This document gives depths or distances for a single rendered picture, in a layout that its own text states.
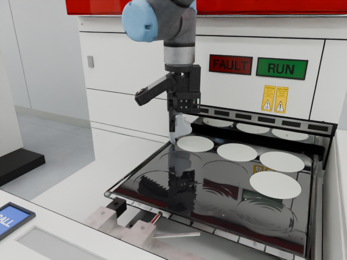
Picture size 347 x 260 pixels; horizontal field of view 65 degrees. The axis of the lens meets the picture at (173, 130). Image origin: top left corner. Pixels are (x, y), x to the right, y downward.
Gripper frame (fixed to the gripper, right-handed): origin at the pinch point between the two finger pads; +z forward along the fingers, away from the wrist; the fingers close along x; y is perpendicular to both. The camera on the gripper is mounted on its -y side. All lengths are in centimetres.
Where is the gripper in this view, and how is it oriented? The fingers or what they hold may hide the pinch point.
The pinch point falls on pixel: (170, 140)
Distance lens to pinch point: 73.6
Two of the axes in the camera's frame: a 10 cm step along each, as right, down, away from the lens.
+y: 10.0, -0.2, 0.4
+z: 0.0, 9.2, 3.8
